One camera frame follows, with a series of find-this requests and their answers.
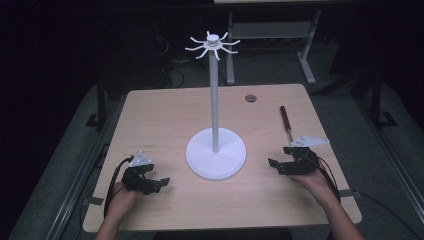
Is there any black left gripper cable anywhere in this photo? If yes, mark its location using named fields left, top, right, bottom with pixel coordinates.
left=103, top=155, right=135, bottom=219

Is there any grey metal rail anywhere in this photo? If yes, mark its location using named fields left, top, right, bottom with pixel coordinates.
left=46, top=98, right=125, bottom=240
left=355, top=98, right=424, bottom=218

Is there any white metal frame table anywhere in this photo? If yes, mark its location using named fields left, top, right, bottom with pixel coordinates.
left=213, top=0, right=324, bottom=86

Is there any white hook rack stand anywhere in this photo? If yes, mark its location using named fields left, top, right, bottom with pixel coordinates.
left=184, top=30, right=248, bottom=180

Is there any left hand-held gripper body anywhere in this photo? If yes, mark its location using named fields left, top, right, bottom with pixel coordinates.
left=120, top=150, right=156, bottom=194

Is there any person's left hand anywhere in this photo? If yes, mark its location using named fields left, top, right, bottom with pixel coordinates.
left=105, top=181, right=142, bottom=219

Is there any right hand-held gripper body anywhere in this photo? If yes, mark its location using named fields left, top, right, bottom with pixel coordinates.
left=283, top=134, right=332, bottom=176

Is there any grey tape strip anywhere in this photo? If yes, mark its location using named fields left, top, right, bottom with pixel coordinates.
left=79, top=196, right=105, bottom=207
left=339, top=188, right=362, bottom=199

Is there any black metal stand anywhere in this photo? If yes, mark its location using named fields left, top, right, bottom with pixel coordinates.
left=349, top=64, right=398, bottom=130
left=85, top=79, right=108, bottom=130

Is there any person's right hand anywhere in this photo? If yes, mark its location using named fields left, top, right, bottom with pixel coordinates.
left=289, top=159, right=336, bottom=205

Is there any dark red handled tool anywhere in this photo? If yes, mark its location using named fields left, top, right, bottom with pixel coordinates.
left=279, top=105, right=294, bottom=145

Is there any black floor cable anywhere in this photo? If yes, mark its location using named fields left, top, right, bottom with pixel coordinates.
left=155, top=35, right=186, bottom=89

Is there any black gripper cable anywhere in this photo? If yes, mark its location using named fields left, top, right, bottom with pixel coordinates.
left=311, top=155, right=424, bottom=240
left=103, top=155, right=135, bottom=219

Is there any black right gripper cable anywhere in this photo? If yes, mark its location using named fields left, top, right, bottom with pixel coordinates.
left=311, top=155, right=424, bottom=240

